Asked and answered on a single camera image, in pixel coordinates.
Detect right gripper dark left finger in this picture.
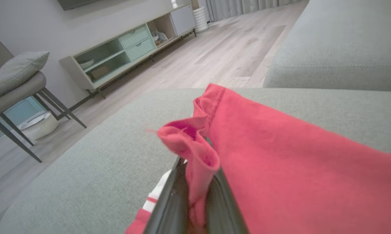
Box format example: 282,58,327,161
143,158,189,234

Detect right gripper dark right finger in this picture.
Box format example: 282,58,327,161
205,169,249,234

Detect red basketball jersey white sleeves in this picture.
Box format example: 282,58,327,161
126,83,391,234

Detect grey sofa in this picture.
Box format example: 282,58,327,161
0,87,391,234

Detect white woven basket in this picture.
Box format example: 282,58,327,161
19,110,59,141

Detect brown cardboard box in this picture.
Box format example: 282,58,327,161
90,65,110,80

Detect mint green cabinet drawer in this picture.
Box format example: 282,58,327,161
119,25,150,49
126,38,156,62

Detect beige low tv cabinet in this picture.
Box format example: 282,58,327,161
59,4,197,99

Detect white bowl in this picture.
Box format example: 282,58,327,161
79,58,95,70

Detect grey plush toy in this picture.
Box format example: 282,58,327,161
151,29,169,45

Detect light blue panel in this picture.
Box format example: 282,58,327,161
0,96,47,146

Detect white cabinet door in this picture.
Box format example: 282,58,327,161
170,5,196,37

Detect white ribbed vase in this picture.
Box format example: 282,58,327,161
192,6,209,33

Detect grey chair dark metal legs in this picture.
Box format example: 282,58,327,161
0,31,87,163

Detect grey-green fabric sofa block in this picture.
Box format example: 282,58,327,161
263,0,391,92

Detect grey curtain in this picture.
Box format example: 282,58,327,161
205,0,305,22

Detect checked grey pillow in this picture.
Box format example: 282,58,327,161
0,51,50,99

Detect dark wall television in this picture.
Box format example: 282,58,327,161
57,0,102,11

